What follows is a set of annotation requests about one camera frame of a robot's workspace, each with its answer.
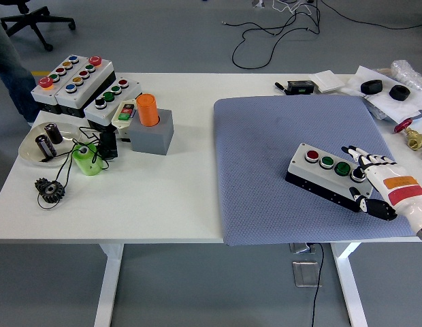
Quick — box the clear bubble wrap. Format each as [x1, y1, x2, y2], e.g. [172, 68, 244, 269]
[390, 59, 422, 95]

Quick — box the small black adapter box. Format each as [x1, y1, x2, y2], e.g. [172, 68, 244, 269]
[98, 131, 119, 160]

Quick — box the grey-blue textured mat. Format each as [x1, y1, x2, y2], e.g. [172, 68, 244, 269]
[212, 94, 419, 247]

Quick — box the orange cylinder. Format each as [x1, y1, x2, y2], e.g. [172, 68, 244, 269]
[135, 93, 161, 128]

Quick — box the black bevel gear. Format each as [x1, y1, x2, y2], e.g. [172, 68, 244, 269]
[34, 177, 67, 204]

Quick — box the white table leg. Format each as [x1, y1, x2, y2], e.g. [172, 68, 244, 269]
[330, 242, 368, 327]
[93, 243, 125, 327]

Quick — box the black cylindrical capacitor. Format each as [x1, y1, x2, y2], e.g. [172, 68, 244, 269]
[44, 123, 64, 144]
[34, 134, 58, 161]

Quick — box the silver metal dish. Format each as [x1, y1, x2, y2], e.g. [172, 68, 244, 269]
[18, 121, 83, 168]

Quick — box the grey block with hole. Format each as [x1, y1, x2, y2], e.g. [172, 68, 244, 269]
[127, 108, 174, 156]

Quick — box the cream red-green switch box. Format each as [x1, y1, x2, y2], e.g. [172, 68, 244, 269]
[111, 99, 139, 142]

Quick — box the black power cable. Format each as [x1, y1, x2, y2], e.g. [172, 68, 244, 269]
[311, 242, 325, 327]

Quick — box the four-button control box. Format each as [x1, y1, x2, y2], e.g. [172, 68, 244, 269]
[285, 142, 374, 213]

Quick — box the white paper sheet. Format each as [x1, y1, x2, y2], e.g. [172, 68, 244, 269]
[340, 65, 422, 125]

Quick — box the open metal floor socket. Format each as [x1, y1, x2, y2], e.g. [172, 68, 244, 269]
[288, 242, 317, 255]

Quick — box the black module with green label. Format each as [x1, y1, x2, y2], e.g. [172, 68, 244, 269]
[286, 80, 315, 95]

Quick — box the black rubber ring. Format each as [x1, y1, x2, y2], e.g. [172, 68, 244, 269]
[389, 84, 411, 102]
[360, 79, 384, 95]

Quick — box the thin black cord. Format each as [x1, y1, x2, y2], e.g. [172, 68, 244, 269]
[35, 125, 112, 211]

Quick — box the black looped floor cable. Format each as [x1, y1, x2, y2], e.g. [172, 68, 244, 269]
[221, 0, 323, 69]

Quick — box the clear plastic packet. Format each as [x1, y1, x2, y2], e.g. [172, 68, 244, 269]
[363, 97, 395, 122]

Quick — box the metal floor socket plate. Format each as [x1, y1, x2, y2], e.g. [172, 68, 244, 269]
[291, 260, 323, 288]

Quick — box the five-button box with mushroom button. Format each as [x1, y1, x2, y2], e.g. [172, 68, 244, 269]
[54, 55, 116, 119]
[29, 54, 88, 115]

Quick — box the green plastic cylinder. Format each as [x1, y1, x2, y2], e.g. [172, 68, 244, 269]
[71, 142, 105, 176]

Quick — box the white switch plate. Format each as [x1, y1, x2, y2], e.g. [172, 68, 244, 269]
[309, 69, 345, 93]

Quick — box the four-button box with black knob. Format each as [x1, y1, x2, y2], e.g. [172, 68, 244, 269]
[84, 77, 143, 132]

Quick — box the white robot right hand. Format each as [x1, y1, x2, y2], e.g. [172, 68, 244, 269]
[340, 144, 422, 236]

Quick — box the brass valve with red handle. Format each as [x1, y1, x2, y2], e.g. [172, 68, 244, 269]
[393, 118, 422, 150]

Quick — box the white floor cable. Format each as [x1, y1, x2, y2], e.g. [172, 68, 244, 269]
[272, 0, 312, 15]

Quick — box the black office chair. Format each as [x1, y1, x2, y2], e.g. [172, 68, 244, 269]
[0, 0, 77, 52]

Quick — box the long black floor cable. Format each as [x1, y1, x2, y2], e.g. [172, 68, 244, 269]
[319, 0, 422, 31]

